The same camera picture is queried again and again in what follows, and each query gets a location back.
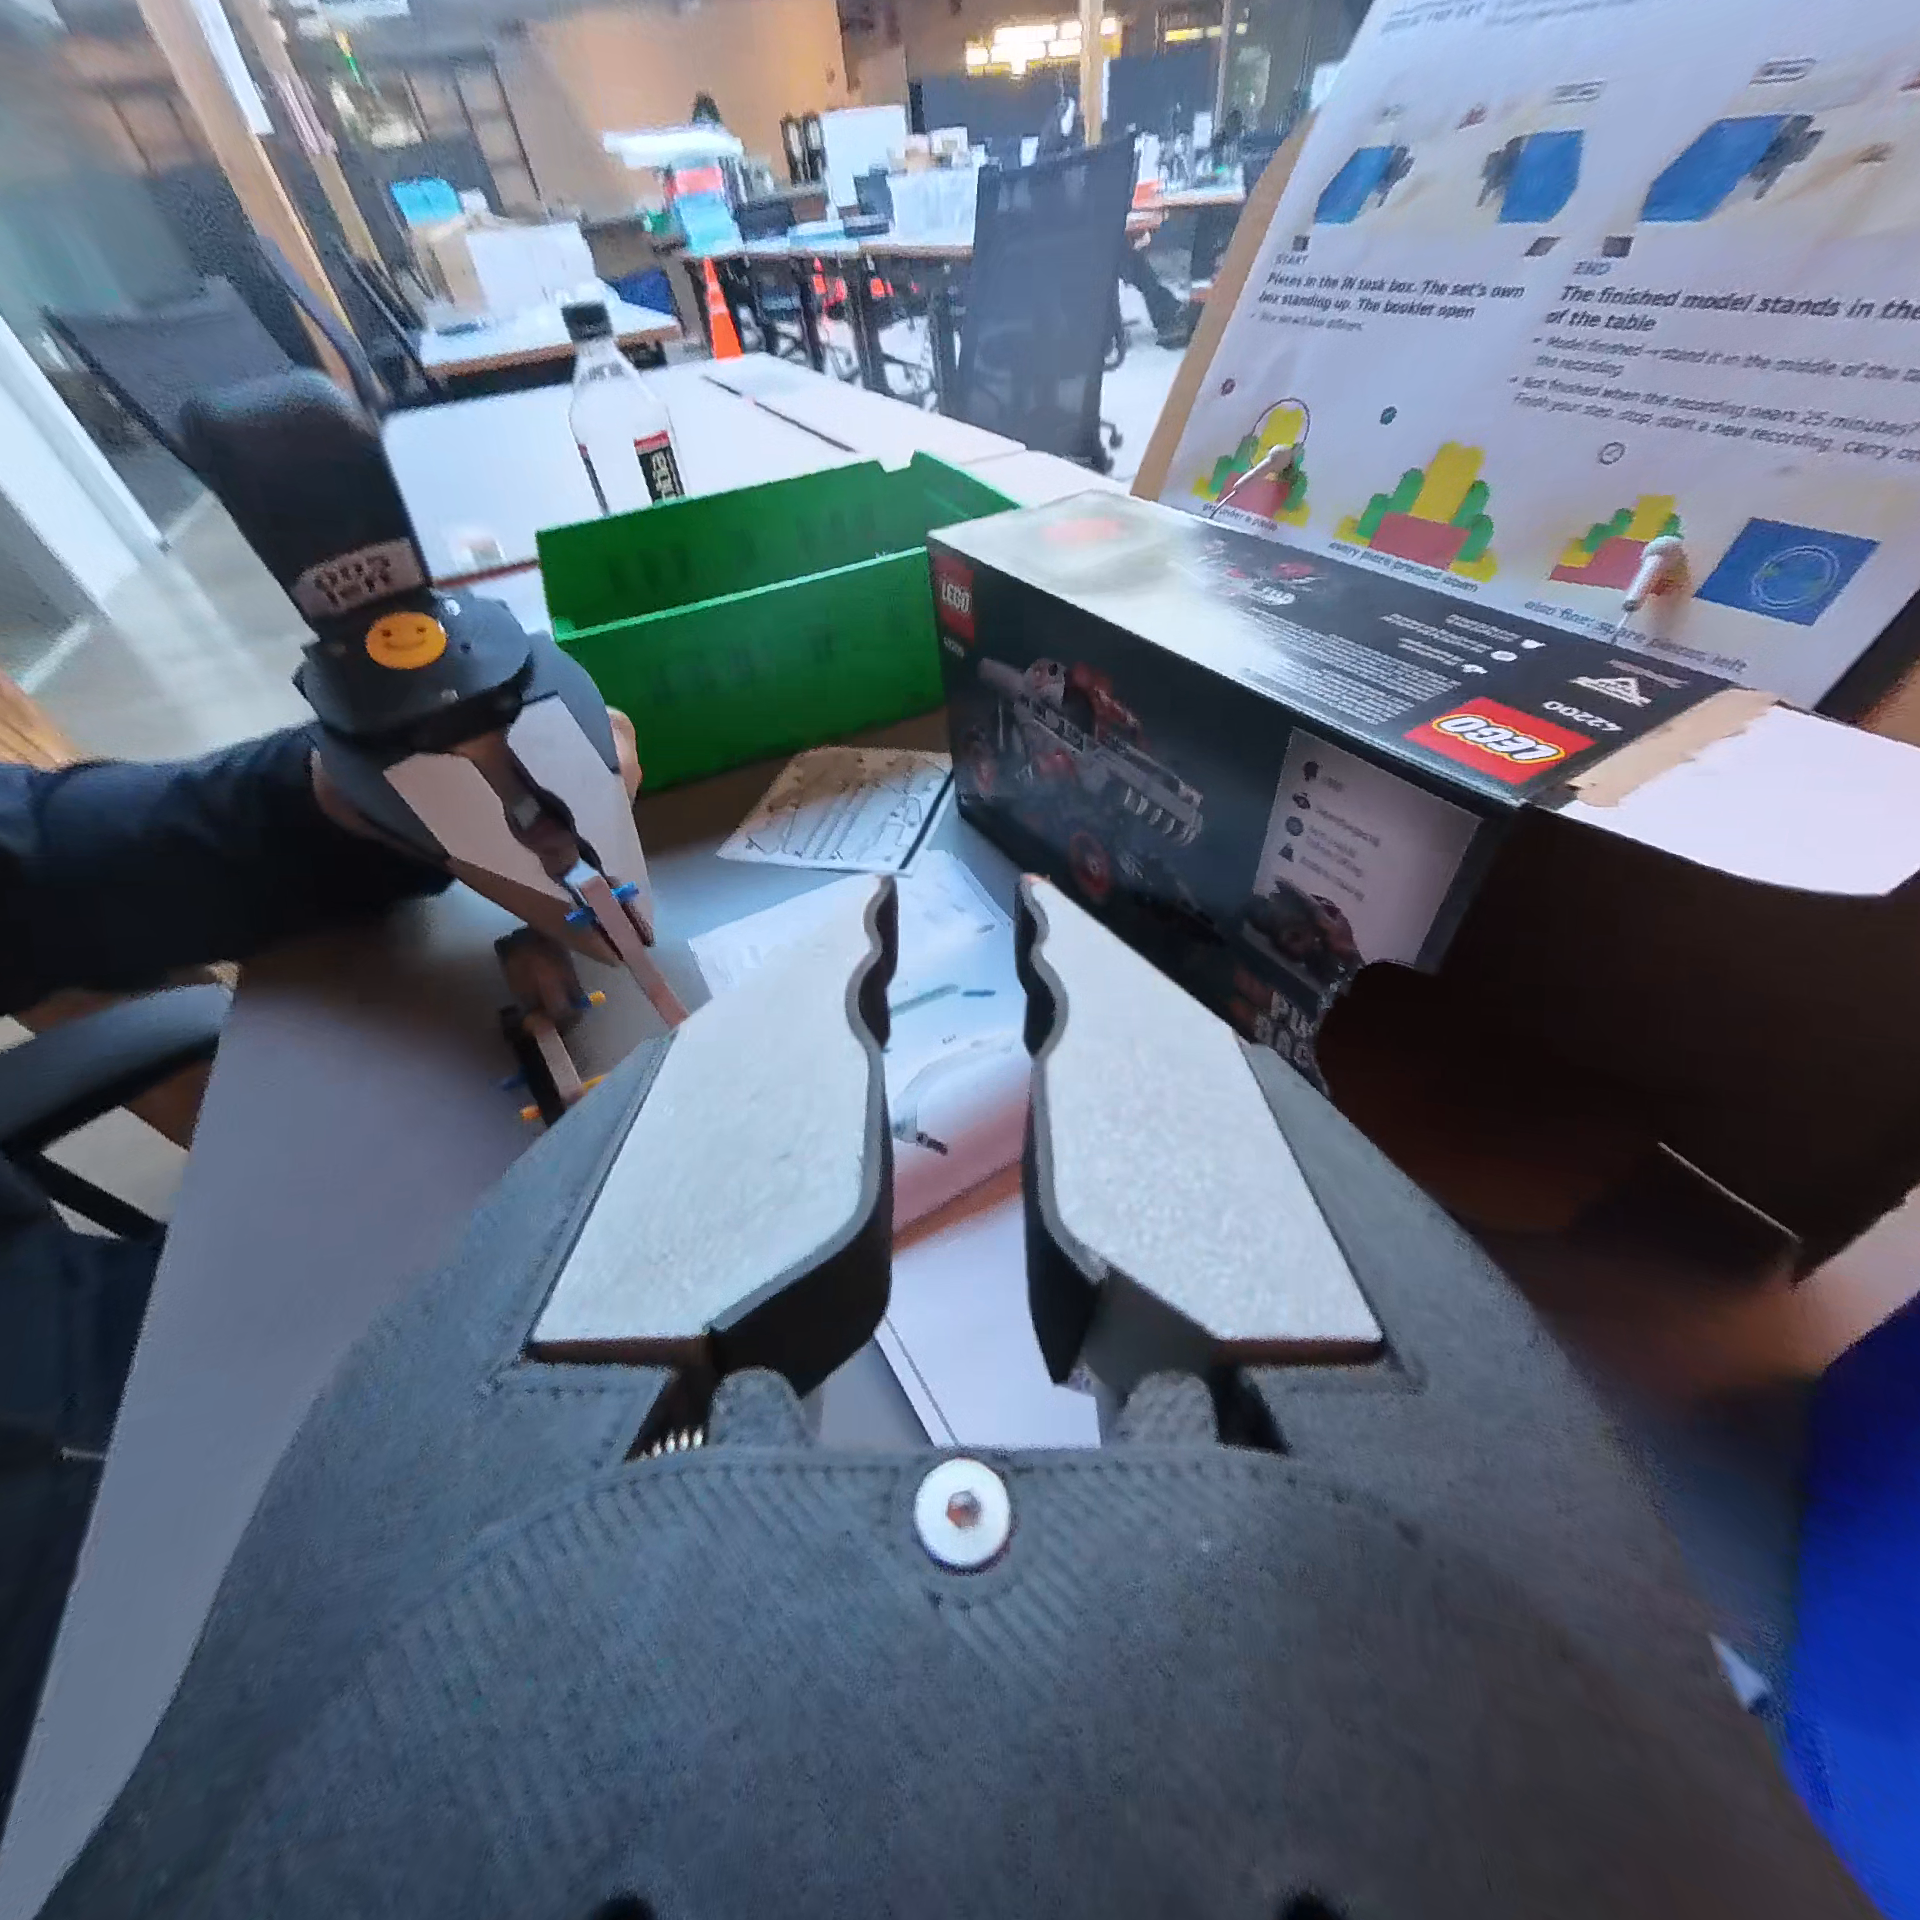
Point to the person's left hand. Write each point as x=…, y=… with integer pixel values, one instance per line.
x=626, y=755

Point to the lego instruction booklet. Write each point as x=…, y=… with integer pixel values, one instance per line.
x=960, y=1021

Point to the clear water bottle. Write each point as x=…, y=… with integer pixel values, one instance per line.
x=621, y=436

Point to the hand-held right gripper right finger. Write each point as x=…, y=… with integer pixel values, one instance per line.
x=1185, y=1185

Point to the white instruction poster board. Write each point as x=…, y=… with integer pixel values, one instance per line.
x=1576, y=376

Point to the green plastic bin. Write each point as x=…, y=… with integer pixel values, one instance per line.
x=749, y=661

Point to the black lego set box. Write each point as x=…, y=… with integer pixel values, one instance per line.
x=1201, y=704

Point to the white printed paper sheet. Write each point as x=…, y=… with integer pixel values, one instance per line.
x=838, y=809

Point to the blue lego pin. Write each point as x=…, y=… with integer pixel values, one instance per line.
x=621, y=902

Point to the black lego beam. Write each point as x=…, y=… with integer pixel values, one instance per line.
x=533, y=975

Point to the orange traffic cone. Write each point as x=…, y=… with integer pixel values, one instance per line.
x=723, y=324

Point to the blue plastic bin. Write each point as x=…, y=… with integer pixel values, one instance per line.
x=1860, y=1652

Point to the short grey lego beam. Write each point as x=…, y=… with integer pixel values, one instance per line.
x=557, y=1072

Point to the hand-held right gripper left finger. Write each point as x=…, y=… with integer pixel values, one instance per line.
x=734, y=1172

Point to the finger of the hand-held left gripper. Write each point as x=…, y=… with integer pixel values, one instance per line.
x=465, y=809
x=579, y=764

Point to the black mesh office chair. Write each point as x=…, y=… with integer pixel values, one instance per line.
x=1036, y=300

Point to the person's left forearm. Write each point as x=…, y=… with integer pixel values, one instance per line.
x=148, y=855

